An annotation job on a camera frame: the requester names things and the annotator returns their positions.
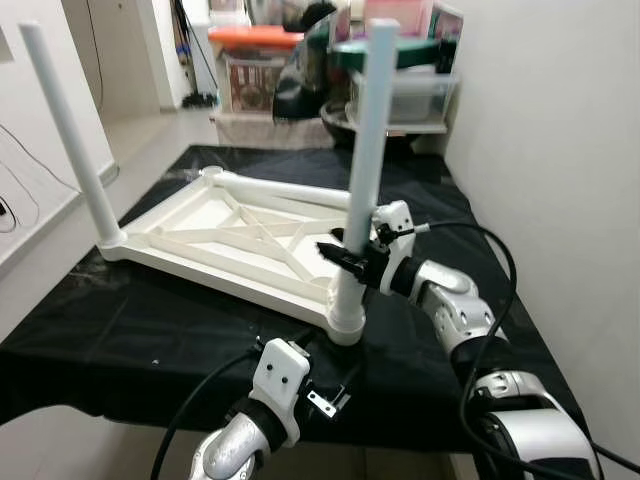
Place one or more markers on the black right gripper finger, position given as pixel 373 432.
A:
pixel 338 254

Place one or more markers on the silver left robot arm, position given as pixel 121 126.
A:
pixel 235 450

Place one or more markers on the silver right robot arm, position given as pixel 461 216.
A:
pixel 460 310

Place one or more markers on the white plastic table top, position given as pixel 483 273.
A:
pixel 200 215

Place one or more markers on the beige speckled low platform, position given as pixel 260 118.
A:
pixel 260 132

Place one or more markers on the dark glossy bag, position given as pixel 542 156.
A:
pixel 300 95

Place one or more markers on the clear plastic storage box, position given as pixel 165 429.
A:
pixel 420 100

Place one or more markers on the black table cloth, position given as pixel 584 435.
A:
pixel 120 340

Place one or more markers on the black floor power strip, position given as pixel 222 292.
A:
pixel 198 100

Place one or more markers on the crossed clear tape patch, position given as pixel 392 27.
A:
pixel 105 280

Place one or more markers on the dark green round lid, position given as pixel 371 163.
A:
pixel 420 55

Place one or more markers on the framed picture board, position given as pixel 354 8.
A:
pixel 448 40

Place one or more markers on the black cap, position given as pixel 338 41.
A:
pixel 312 15

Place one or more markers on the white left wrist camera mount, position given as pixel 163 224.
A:
pixel 280 375

